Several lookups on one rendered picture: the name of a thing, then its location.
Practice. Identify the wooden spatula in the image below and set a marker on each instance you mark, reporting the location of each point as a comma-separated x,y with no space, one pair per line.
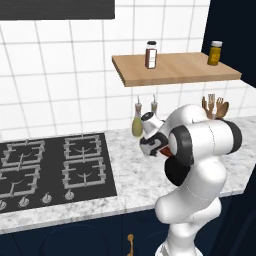
204,102

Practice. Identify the brown spice jar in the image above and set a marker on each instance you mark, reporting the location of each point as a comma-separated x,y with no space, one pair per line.
151,56

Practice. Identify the red bowl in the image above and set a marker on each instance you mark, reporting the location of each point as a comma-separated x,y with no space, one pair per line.
165,152

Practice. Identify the silver hob knob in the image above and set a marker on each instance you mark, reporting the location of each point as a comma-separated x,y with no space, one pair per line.
1,204
23,201
69,194
46,198

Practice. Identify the black gas hob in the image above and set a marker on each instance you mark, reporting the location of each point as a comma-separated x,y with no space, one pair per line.
53,166

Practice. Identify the wooden wall shelf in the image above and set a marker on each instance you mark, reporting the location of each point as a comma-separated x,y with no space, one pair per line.
176,70

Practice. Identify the navy oven front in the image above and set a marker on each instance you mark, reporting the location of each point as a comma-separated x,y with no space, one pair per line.
60,238

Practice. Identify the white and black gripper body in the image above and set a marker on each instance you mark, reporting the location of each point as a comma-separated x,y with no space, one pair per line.
154,143

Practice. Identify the wooden fork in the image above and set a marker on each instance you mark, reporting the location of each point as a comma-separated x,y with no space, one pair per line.
211,101

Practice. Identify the dark green oil bottle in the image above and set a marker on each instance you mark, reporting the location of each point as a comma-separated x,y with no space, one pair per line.
154,106

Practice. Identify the yellow-green oil bottle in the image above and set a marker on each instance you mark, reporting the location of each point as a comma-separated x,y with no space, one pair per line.
137,125

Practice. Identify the wooden spoon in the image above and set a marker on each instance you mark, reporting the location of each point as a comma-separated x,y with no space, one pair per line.
223,109

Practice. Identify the dark range hood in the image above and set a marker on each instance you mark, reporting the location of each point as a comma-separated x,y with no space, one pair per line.
56,9

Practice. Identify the yellow spice jar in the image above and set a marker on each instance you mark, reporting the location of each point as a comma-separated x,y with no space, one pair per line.
215,54

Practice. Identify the navy base cabinet door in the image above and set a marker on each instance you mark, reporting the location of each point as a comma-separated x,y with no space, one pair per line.
143,230

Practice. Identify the navy wall cabinet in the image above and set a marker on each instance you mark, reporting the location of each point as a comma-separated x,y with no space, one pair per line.
233,40

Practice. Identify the navy side cabinet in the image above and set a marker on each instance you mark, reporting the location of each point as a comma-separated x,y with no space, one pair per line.
240,213

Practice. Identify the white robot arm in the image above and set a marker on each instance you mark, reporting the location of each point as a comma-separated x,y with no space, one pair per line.
200,173

